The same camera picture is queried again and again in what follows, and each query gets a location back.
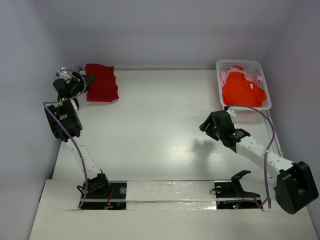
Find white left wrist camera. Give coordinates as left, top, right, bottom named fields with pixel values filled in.
left=56, top=67, right=72, bottom=80

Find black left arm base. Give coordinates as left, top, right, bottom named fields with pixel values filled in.
left=80, top=181, right=127, bottom=210

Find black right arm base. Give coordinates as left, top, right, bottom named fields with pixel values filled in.
left=210, top=170, right=263, bottom=210

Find dark red t shirt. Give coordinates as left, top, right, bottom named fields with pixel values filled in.
left=85, top=63, right=119, bottom=101

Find white plastic laundry basket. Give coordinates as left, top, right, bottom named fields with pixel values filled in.
left=216, top=59, right=272, bottom=111

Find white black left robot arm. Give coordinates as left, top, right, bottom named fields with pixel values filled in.
left=43, top=69, right=111, bottom=198

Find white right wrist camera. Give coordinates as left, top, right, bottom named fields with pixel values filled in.
left=224, top=106, right=237, bottom=119

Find pink t shirt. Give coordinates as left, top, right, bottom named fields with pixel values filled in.
left=219, top=65, right=263, bottom=88

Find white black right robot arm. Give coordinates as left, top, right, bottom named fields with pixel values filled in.
left=199, top=109, right=319, bottom=215

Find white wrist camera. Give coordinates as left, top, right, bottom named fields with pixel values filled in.
left=224, top=106, right=237, bottom=119
left=56, top=67, right=72, bottom=80

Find folded bright red t shirt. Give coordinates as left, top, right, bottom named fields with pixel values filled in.
left=86, top=96, right=113, bottom=103

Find orange t shirt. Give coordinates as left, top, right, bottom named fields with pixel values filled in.
left=222, top=72, right=267, bottom=108

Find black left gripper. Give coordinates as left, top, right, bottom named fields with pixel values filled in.
left=67, top=72, right=95, bottom=97

